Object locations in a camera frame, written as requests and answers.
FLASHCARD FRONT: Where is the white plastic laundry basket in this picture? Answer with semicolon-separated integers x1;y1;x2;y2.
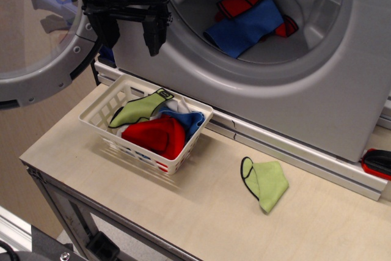
79;89;203;175

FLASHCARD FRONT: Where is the red cloth with black trim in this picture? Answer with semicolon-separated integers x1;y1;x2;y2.
214;0;299;42

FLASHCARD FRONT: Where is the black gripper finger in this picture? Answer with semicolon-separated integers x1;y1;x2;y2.
90;14;120;49
142;18;167;57

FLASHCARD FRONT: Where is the grey round washer door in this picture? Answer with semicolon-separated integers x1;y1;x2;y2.
1;0;101;109

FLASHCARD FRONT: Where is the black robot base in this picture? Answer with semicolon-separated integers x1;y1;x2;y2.
1;222;86;260

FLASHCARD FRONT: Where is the grey metal table frame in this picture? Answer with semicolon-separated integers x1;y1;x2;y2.
21;160;199;260

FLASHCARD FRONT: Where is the white cloth in basket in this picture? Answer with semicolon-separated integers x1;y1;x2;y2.
166;98;191;114

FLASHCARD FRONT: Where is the red and black tool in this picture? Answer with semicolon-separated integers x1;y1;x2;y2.
361;149;390;181

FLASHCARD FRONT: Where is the red cloth in basket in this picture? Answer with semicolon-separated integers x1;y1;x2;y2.
121;115;185;160

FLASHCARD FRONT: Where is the white aluminium base rail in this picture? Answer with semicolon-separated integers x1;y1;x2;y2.
92;62;390;200

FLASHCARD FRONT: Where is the blue clamp behind door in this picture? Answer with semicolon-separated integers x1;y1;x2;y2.
31;0;78;34

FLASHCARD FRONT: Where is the blue cloth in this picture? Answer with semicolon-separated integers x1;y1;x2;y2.
159;107;205;142
203;7;283;58

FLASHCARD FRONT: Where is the green cloth in basket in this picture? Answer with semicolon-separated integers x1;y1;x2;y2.
108;88;174;128

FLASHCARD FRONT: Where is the green cloth on table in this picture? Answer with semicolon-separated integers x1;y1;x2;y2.
240;157;289;214

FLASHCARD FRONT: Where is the blue cloth in basket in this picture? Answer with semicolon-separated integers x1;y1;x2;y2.
159;107;205;142

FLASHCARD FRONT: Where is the grey toy washing machine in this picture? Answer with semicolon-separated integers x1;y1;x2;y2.
113;0;390;161

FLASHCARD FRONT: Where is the black bracket under table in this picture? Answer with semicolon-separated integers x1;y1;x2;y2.
86;231;120;261

